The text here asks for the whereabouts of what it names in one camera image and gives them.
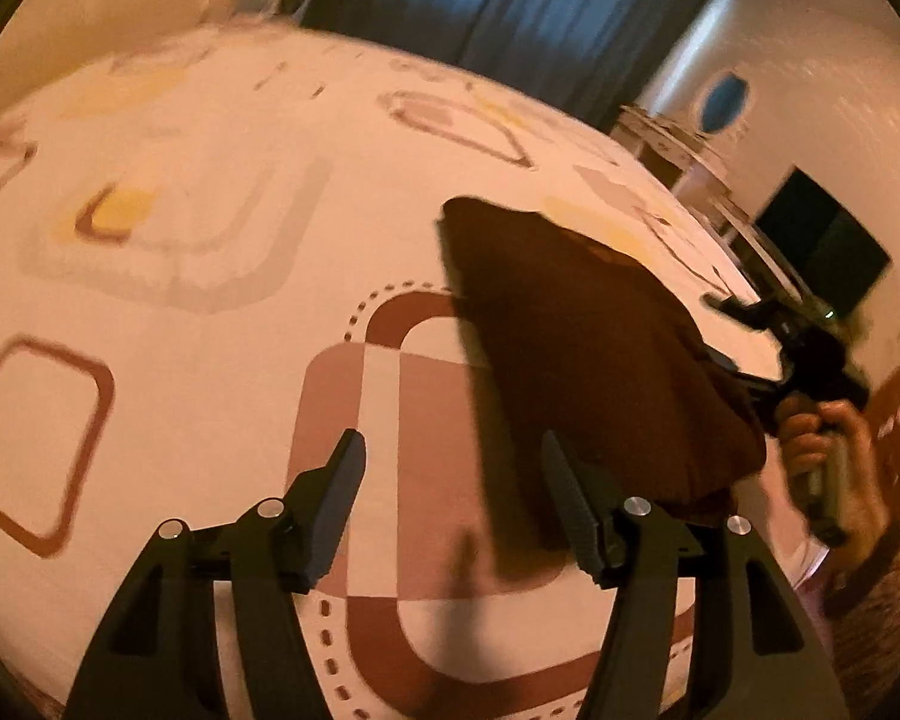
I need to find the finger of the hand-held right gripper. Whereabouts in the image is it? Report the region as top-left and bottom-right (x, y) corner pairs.
(701, 345), (785, 410)
(701, 291), (777, 332)

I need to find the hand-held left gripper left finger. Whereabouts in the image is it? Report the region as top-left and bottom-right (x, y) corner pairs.
(64, 427), (367, 720)

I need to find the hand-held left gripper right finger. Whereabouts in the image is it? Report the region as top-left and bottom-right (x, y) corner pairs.
(540, 430), (848, 720)

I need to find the brown checked garment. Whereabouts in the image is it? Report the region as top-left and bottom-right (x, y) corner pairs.
(435, 195), (770, 556)

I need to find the person's right forearm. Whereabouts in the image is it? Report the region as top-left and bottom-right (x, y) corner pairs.
(821, 517), (900, 698)

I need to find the person's right hand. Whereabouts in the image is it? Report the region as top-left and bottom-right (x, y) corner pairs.
(780, 401), (893, 542)

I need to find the black television screen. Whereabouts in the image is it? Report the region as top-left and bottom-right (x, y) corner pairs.
(754, 165), (892, 316)

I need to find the white shelf unit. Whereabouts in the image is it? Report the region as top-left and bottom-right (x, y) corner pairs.
(615, 101), (818, 308)

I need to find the patterned white bed sheet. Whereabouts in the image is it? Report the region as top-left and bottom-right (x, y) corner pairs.
(0, 19), (833, 720)

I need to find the blue window curtain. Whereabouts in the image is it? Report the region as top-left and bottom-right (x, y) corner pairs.
(300, 0), (728, 136)

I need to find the blue oval wall mirror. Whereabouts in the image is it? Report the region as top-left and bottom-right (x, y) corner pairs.
(701, 71), (751, 136)

